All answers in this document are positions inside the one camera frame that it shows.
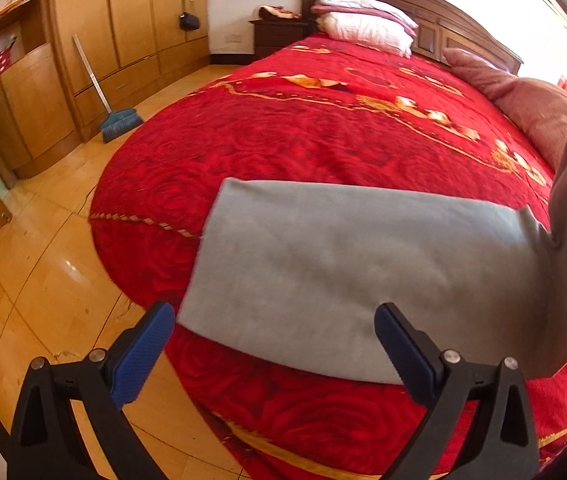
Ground white lower pillow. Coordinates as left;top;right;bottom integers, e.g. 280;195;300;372
316;12;413;58

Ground blue broom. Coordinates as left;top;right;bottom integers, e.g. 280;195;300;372
70;32;144;144

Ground items on nightstand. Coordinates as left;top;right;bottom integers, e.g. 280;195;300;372
257;4;302;23

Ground grey knit pants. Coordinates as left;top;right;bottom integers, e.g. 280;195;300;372
177;144;567;385

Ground dark wooden headboard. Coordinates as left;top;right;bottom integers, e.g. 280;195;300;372
301;0;523;74

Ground pink upper pillow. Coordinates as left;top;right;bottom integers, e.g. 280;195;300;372
311;0;419;38

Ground black bag on wardrobe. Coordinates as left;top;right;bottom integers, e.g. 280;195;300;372
178;12;201;32

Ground wooden wardrobe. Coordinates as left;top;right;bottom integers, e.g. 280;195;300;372
0;0;210;183

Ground dark wooden nightstand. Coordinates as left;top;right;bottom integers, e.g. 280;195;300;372
251;20;309;60

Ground pink quilted duvet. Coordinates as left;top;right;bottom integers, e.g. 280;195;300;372
443;48;567;171

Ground red floral bedspread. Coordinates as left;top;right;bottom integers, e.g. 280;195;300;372
89;36;567;479

